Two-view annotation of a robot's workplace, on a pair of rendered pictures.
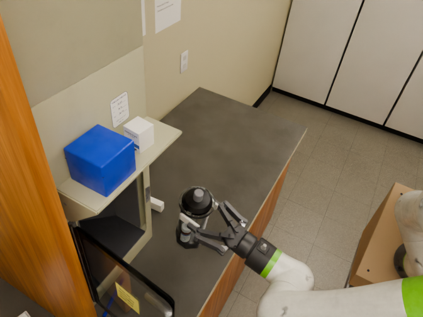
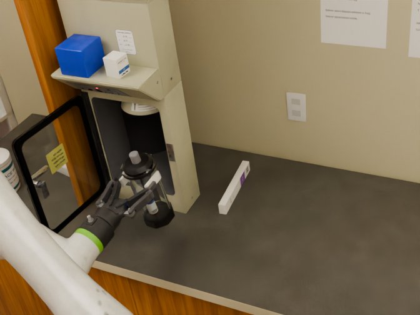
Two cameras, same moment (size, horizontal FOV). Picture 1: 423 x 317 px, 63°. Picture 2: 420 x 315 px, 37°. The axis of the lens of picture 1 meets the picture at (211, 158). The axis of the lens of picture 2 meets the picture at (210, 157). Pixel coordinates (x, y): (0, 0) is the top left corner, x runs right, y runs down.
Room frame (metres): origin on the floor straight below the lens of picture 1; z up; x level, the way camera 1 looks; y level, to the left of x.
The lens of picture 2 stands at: (1.06, -1.48, 2.37)
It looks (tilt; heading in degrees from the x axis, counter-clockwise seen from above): 36 degrees down; 97
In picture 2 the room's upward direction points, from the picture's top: 8 degrees counter-clockwise
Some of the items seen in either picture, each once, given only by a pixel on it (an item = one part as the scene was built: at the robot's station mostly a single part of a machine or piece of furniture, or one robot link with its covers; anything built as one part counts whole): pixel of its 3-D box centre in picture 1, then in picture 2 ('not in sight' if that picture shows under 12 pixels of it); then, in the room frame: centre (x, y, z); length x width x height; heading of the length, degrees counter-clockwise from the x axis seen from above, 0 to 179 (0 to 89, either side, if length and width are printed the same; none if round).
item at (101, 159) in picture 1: (102, 160); (80, 55); (0.52, 0.23, 1.56); 0.10 x 0.10 x 0.09; 66
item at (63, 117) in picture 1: (80, 179); (145, 94); (0.66, 0.37, 1.33); 0.32 x 0.25 x 0.77; 156
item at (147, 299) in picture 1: (126, 302); (63, 167); (0.38, 0.17, 1.19); 0.30 x 0.01 x 0.40; 59
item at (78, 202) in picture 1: (127, 171); (107, 85); (0.58, 0.20, 1.46); 0.32 x 0.11 x 0.10; 156
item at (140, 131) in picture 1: (138, 134); (116, 64); (0.63, 0.18, 1.54); 0.05 x 0.05 x 0.06; 60
